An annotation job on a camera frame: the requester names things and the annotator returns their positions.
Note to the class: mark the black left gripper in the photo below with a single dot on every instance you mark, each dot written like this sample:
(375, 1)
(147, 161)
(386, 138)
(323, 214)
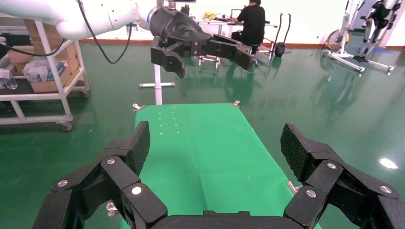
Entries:
(177, 28)

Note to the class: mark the yellow object on desk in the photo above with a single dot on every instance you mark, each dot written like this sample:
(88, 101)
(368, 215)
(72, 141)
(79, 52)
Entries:
(209, 15)

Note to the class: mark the clear plastic bag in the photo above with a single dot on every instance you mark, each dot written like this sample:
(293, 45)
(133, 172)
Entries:
(36, 71)

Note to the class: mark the clear plastic bottle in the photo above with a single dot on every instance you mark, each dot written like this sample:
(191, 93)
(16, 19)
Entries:
(11, 83)

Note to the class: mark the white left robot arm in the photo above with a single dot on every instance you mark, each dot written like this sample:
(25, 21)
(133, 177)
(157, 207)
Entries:
(110, 15)

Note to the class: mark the white pole stand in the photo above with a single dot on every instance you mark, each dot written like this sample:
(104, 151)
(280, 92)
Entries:
(157, 91)

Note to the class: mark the low open cardboard box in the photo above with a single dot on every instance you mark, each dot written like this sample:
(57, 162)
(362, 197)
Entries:
(47, 86)

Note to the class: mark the small brown cardboard box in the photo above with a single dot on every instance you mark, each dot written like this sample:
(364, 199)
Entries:
(19, 57)

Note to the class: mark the grey black machine on stand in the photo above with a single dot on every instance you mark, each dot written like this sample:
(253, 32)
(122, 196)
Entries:
(378, 15)

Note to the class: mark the white office desk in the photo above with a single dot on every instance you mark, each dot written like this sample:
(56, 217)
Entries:
(218, 22)

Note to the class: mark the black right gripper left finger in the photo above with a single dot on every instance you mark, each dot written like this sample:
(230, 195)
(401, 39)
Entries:
(126, 177)

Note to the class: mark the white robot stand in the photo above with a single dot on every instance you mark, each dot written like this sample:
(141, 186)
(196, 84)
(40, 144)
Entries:
(337, 39)

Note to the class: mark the white wheeled shelf cart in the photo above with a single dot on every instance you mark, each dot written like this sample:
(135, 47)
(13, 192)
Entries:
(31, 97)

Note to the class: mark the stacked brown cardboard boxes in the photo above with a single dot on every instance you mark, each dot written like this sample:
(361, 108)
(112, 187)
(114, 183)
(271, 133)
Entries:
(69, 57)

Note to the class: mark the green cloth with yellow marks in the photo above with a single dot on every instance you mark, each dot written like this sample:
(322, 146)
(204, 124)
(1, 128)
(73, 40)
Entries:
(205, 151)

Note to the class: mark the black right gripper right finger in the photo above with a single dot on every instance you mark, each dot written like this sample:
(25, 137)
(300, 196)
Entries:
(326, 177)

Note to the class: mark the seated person in black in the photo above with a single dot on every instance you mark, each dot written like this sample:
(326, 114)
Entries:
(251, 25)

